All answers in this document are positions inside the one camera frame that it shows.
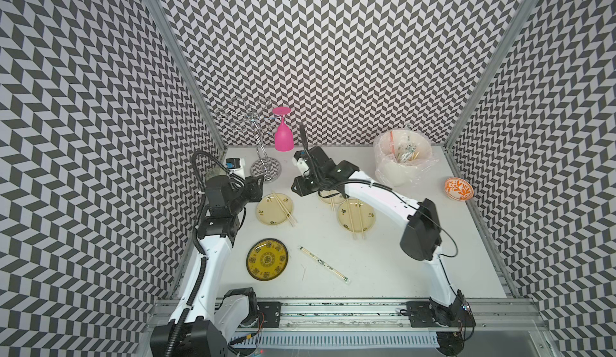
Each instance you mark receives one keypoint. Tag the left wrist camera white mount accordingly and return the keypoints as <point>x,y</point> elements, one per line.
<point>236,165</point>

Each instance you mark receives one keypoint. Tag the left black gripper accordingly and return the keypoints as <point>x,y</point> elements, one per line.
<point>255,189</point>

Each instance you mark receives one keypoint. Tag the dark yellow patterned plate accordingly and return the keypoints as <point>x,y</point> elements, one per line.
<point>267,259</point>

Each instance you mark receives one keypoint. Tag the metal wire cup rack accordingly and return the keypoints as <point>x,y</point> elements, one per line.
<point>248,117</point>

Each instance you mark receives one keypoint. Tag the cream plate centre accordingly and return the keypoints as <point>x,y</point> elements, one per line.
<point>369,215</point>

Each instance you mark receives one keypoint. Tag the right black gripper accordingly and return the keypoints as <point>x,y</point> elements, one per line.
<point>302,188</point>

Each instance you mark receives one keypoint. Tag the white bin with plastic bag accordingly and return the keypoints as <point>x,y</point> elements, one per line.
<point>394,174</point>

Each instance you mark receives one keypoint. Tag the cream plate with dark mark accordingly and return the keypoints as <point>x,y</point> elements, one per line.
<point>325,194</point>

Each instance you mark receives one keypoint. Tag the pink plastic goblet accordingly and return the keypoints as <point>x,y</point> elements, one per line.
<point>283,138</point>

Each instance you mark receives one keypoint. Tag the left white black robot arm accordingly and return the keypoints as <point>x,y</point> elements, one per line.
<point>198,327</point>

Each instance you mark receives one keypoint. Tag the small orange patterned dish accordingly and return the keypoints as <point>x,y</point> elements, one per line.
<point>458,189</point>

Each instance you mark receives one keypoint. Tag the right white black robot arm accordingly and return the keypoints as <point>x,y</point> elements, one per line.
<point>419,221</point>

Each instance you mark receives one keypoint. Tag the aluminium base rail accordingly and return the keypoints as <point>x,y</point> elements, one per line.
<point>330,324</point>

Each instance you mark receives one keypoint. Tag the cream plate left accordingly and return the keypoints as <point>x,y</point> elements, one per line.
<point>269,212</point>

